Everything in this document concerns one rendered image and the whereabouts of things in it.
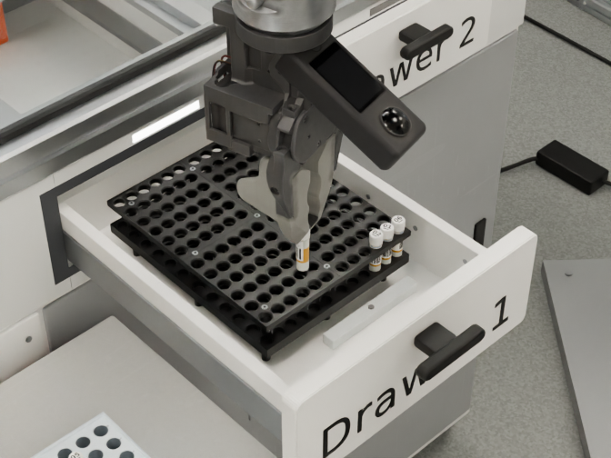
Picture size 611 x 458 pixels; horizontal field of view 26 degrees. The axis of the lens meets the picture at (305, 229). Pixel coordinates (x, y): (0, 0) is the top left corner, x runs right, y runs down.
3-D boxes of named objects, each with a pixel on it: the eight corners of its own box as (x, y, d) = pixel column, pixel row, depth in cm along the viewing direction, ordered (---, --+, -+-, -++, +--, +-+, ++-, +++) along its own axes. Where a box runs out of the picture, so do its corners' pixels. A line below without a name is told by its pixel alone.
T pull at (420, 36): (454, 35, 144) (455, 25, 143) (406, 63, 140) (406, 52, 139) (429, 23, 145) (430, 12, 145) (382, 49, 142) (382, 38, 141)
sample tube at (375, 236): (375, 277, 120) (377, 240, 117) (365, 271, 121) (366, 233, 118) (384, 270, 121) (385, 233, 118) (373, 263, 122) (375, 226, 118)
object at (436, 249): (500, 306, 122) (506, 258, 118) (295, 459, 109) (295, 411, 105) (219, 114, 144) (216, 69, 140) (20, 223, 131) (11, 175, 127)
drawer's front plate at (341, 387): (525, 319, 123) (539, 232, 116) (296, 493, 108) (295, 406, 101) (510, 309, 124) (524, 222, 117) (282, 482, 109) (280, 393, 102)
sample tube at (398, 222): (405, 256, 122) (407, 219, 119) (395, 263, 122) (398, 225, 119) (395, 250, 123) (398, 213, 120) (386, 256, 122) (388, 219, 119)
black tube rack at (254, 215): (407, 281, 124) (411, 230, 120) (267, 377, 115) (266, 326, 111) (250, 171, 136) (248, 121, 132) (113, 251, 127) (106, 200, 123)
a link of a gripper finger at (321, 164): (275, 191, 113) (271, 106, 107) (335, 214, 111) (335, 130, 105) (256, 213, 111) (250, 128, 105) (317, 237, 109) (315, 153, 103)
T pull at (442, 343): (485, 339, 110) (487, 327, 109) (425, 385, 106) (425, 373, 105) (454, 316, 112) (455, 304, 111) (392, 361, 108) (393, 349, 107)
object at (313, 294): (410, 235, 120) (411, 230, 120) (266, 332, 111) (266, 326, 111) (395, 225, 121) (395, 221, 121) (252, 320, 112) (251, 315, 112)
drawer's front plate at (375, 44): (487, 45, 156) (496, -36, 149) (308, 150, 142) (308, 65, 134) (476, 39, 157) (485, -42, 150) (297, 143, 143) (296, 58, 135)
